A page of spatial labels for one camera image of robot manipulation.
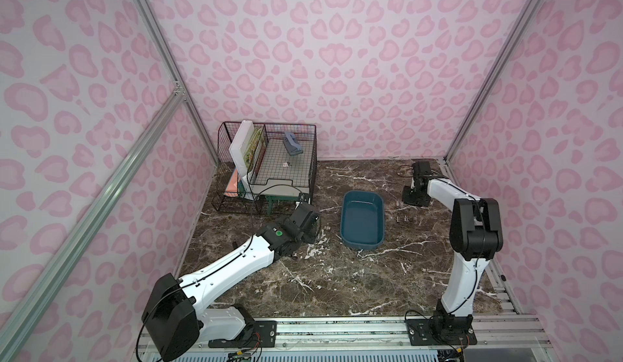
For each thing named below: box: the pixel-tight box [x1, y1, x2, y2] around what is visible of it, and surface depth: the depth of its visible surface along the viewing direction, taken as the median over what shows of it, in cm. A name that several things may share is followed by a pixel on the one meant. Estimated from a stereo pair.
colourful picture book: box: [243, 126, 263, 173], surface depth 98 cm
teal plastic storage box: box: [339, 189, 385, 250], surface depth 100 cm
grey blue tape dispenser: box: [282, 131, 304, 156], surface depth 96 cm
